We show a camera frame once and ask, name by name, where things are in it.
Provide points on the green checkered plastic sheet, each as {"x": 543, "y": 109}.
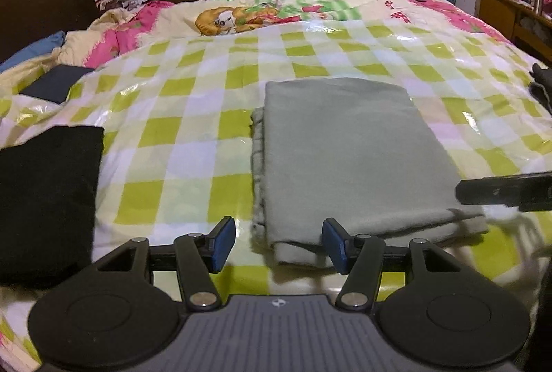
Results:
{"x": 181, "y": 96}

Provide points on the blue pillow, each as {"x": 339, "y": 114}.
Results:
{"x": 32, "y": 50}

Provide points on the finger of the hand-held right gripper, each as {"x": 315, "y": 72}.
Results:
{"x": 496, "y": 190}

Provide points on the dark blue folded cloth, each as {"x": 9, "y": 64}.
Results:
{"x": 58, "y": 81}

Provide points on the dark wooden headboard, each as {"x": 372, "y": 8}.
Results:
{"x": 39, "y": 5}

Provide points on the dark grey cloth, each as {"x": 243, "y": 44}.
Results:
{"x": 542, "y": 85}

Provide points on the black cloth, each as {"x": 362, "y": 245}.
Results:
{"x": 47, "y": 199}

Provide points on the printed floral blanket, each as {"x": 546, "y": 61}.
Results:
{"x": 258, "y": 7}

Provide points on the wooden side cabinet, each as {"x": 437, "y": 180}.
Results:
{"x": 500, "y": 16}

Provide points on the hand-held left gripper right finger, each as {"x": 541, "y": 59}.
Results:
{"x": 335, "y": 244}

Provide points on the metal bottle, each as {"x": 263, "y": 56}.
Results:
{"x": 539, "y": 1}

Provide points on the grey-green pants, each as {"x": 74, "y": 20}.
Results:
{"x": 345, "y": 147}

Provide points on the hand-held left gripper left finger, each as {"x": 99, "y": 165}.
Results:
{"x": 222, "y": 244}

